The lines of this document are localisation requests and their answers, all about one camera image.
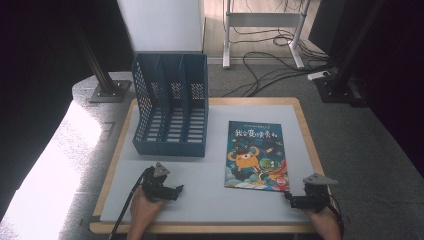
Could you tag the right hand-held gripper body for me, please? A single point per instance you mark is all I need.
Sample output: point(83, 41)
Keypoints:
point(317, 195)

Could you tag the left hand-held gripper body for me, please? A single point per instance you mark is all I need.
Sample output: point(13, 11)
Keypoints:
point(154, 185)

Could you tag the colourful cartoon picture book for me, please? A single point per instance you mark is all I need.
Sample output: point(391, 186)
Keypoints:
point(255, 156)

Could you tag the blue plastic file holder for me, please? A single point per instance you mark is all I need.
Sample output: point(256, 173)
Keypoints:
point(173, 120)

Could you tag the person's right hand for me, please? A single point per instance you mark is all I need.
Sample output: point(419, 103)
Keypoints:
point(325, 222)

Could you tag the person's left hand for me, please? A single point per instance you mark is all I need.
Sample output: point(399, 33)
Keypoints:
point(144, 213)

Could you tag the grey table mat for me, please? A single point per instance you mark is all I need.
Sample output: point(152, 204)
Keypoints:
point(206, 186)

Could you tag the wooden table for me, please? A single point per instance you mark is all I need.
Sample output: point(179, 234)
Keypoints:
point(206, 228)

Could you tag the black metal stand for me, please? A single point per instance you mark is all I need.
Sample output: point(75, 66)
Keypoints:
point(105, 85)
point(343, 83)

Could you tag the white power strip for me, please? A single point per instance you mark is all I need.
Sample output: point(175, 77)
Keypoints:
point(318, 75)

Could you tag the dark curtain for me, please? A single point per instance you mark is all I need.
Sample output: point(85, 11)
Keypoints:
point(36, 83)
point(400, 83)

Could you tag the white upright panel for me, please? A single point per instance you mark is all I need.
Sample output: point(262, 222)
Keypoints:
point(161, 25)

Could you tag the white metal table frame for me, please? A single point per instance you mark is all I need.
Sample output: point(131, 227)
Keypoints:
point(263, 19)

